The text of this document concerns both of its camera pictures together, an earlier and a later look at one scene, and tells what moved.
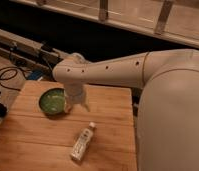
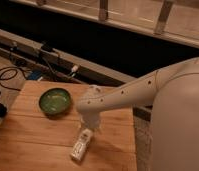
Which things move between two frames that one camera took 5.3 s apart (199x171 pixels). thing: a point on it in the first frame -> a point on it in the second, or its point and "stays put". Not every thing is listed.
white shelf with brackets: x=183 y=21 stays put
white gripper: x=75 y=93 -> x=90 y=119
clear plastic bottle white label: x=79 y=150 stays put
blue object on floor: x=35 y=75 stays put
